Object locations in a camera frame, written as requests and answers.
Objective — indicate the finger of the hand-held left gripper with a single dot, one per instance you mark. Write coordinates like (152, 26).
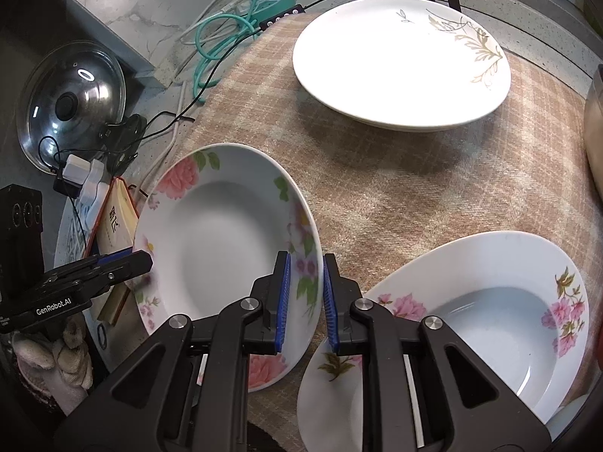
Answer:
(132, 267)
(110, 259)

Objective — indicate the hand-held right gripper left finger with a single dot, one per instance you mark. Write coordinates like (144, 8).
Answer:
(284, 301)

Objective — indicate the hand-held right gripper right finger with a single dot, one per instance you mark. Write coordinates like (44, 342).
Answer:
(329, 306)

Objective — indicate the pink floral deep plate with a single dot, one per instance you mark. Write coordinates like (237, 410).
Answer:
(494, 329)
(221, 235)

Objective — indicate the person's left hand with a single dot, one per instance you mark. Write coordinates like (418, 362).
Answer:
(70, 362)

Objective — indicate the tan cover book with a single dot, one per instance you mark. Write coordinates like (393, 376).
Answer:
(115, 226)

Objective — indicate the white plate brown leaf print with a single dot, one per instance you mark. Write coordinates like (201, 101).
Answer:
(325, 400)

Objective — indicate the black clamp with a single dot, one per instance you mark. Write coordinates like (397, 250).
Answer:
(125, 139)

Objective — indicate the beige checked cloth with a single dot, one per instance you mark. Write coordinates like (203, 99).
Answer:
(400, 188)

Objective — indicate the steel pot lid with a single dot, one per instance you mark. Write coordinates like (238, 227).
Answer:
(89, 94)

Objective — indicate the large white plate gold leaves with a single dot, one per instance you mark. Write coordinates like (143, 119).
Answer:
(391, 61)

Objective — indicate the black multi-port hub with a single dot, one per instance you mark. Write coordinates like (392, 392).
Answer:
(282, 15)

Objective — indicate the teal spoked round device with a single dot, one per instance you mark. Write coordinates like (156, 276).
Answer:
(273, 2)

